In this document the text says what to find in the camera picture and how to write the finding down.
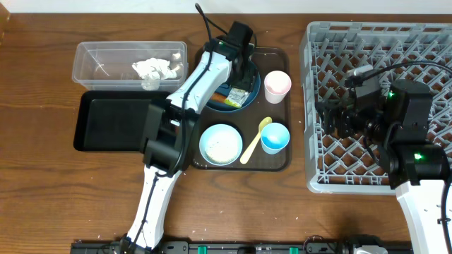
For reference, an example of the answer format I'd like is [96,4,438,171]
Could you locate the black waste tray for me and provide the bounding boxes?
[73,90,169,152]

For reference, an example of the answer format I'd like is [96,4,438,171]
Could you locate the green snack wrapper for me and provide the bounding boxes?
[224,88,250,109]

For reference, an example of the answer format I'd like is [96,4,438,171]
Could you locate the pink plastic cup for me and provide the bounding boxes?
[264,71,292,104]

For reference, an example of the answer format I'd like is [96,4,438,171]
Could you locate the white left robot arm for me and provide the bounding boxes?
[119,21,256,253]

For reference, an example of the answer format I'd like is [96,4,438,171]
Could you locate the grey dishwasher rack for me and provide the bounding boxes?
[299,21,451,195]

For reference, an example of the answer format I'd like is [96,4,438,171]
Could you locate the orange carrot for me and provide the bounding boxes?
[210,92,227,104]

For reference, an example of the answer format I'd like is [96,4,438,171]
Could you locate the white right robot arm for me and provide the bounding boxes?
[315,80,451,253]

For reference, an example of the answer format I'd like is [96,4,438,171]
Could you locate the crumpled white tissue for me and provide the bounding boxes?
[131,58,181,91]

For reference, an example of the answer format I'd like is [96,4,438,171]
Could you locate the yellow plastic spoon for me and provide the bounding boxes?
[239,116,273,164]

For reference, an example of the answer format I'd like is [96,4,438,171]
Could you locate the light blue plastic cup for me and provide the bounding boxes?
[261,123,290,155]

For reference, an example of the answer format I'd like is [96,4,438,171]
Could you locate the light blue rice bowl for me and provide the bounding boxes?
[198,123,243,167]

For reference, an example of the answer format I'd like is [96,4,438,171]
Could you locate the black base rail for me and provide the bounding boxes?
[69,239,414,254]

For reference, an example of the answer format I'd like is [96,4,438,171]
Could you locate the clear plastic waste bin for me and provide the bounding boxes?
[72,41,188,93]

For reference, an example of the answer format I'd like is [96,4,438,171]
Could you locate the dark brown serving tray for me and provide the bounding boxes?
[191,47,291,172]

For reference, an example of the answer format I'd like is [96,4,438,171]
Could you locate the dark blue bowl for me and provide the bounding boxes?
[206,61,261,111]

